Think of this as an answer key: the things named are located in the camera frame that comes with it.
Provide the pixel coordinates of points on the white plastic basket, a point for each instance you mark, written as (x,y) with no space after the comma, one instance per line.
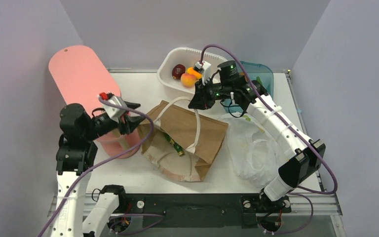
(181,55)

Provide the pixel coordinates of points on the teal transparent plastic tub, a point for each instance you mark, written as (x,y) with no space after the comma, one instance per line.
(253,70)

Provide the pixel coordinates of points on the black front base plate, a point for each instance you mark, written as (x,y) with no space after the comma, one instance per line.
(202,210)

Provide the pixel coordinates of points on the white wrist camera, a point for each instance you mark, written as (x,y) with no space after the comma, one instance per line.
(204,68)
(114,106)

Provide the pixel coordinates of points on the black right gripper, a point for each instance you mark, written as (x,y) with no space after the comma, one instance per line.
(200,100)

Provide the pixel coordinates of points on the orange yellow mango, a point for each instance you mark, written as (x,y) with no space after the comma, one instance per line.
(195,73)

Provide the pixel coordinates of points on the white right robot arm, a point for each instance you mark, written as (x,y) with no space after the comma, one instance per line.
(304,155)

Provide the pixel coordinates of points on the pink tiered shelf stand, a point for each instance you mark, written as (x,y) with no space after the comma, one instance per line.
(80,77)

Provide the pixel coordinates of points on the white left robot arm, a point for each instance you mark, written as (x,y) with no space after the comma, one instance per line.
(75,163)

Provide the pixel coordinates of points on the dark red plum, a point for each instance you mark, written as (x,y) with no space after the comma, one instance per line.
(177,71)

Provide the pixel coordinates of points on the brown paper grocery bag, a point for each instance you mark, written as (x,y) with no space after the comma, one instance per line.
(201,138)

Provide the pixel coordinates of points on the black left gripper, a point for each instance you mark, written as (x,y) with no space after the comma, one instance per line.
(129,122)

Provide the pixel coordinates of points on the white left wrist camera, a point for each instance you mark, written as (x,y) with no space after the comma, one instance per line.
(114,106)

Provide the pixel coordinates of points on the orange peach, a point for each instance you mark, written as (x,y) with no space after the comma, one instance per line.
(188,80)

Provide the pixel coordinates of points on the green cucumber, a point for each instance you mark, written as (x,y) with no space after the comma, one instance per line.
(259,80)

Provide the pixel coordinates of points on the white plastic grocery bag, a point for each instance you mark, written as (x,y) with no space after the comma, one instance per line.
(254,153)

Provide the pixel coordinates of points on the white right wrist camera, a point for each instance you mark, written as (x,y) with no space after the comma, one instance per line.
(204,68)

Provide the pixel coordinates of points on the dark green bottle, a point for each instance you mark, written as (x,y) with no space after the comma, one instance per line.
(180,151)

